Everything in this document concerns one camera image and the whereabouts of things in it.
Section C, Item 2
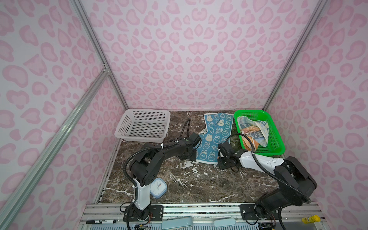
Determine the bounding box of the black marker pen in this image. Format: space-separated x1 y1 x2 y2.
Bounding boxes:
85 219 117 224

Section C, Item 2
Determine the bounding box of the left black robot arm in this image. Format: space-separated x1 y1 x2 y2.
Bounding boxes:
123 134 202 212

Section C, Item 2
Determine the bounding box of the yellow glue stick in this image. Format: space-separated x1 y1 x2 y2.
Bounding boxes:
302 215 321 224

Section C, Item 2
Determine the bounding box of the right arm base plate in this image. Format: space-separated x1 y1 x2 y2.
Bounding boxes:
239 204 279 221

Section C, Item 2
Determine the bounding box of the small light blue clock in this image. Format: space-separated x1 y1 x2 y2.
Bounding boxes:
150 178 167 199

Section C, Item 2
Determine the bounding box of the light blue pedal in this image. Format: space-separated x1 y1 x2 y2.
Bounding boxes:
213 218 236 228
162 217 193 230

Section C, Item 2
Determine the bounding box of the white perforated plastic basket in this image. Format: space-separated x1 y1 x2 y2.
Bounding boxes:
115 109 171 143

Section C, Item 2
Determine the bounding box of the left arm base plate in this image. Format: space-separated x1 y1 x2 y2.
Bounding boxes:
123 205 163 222

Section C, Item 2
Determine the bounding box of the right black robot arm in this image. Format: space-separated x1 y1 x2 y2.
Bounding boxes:
218 142 317 219

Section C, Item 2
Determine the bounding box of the aluminium front rail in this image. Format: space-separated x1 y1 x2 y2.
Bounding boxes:
77 202 330 230

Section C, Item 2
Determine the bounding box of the left light blue pedal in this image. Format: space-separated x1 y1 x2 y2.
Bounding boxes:
162 217 193 230

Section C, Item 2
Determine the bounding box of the green plastic basket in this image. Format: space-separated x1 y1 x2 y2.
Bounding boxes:
234 109 285 156

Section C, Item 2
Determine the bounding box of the teal bunny print towel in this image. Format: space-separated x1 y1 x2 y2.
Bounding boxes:
196 113 234 165

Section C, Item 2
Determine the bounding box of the right light blue pedal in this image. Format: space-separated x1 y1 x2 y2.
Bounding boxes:
213 218 236 228

